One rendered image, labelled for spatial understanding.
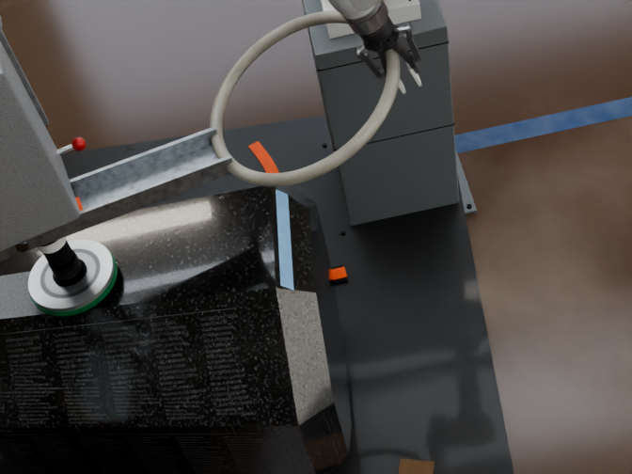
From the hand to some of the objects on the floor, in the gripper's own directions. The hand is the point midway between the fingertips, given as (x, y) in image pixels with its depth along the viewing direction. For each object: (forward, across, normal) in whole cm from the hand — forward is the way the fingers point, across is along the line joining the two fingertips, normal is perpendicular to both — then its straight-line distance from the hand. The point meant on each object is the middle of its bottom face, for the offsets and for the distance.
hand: (405, 77), depth 221 cm
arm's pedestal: (+111, +36, -65) cm, 134 cm away
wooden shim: (+94, +51, +61) cm, 123 cm away
